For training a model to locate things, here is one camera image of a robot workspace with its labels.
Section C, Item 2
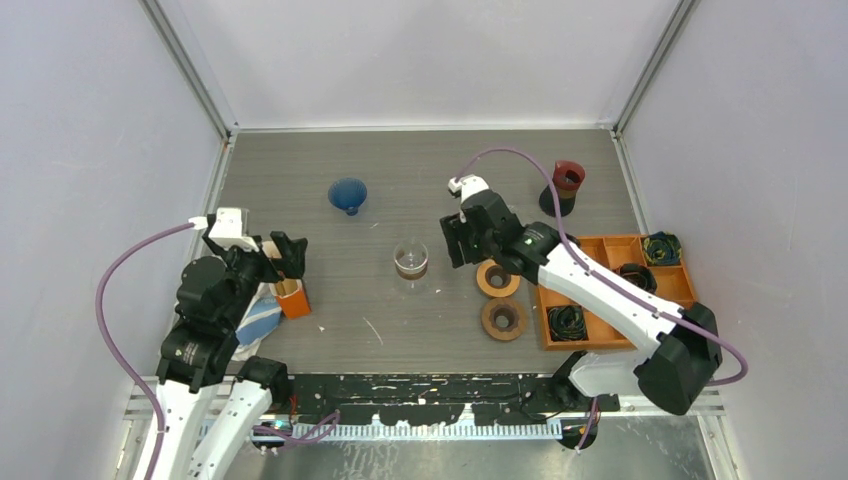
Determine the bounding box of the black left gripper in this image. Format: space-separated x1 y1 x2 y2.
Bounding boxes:
206 227 306 327

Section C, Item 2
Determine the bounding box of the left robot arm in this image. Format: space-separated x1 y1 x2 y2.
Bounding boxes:
136 231 308 479

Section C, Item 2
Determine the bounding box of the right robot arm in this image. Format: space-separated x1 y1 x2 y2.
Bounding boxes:
440 186 722 415

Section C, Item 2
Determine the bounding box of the orange coffee filter box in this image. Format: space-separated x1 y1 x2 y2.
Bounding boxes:
262 240 312 320

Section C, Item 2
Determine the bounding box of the blue ribbed dripper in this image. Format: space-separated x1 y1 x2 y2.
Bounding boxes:
327 177 367 216

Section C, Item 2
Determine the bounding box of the clear glass carafe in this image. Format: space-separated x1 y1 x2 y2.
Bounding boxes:
393 239 429 280

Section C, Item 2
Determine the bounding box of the white blue plastic bag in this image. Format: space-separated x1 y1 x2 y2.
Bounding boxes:
173 284 285 362

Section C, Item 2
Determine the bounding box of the red black carafe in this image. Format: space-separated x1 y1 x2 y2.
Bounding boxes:
538 160 586 217

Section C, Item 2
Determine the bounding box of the dark rolled coil front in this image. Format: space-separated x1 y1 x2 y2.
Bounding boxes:
547 304 588 342

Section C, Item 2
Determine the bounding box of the dark rolled coil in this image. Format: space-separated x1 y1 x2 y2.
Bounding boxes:
547 304 588 342
615 263 658 294

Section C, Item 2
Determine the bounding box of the orange compartment tray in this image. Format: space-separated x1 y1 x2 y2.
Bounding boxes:
536 235 697 356

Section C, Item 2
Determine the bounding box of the dark rolled coil middle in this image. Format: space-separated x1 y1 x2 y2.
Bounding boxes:
615 263 658 294

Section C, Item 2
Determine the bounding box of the blue yellow rolled coil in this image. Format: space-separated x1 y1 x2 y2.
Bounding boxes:
641 231 682 267

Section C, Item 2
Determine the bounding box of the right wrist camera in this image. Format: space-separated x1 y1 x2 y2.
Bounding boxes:
448 174 490 206

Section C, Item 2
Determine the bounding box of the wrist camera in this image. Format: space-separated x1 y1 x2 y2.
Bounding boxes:
448 174 490 206
188 207 261 256

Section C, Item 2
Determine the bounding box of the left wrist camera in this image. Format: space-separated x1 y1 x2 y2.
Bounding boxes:
188 207 261 256

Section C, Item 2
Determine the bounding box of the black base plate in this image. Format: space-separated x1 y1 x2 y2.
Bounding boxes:
234 373 621 427

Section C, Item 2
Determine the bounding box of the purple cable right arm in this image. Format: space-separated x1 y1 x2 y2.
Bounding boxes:
452 146 750 454

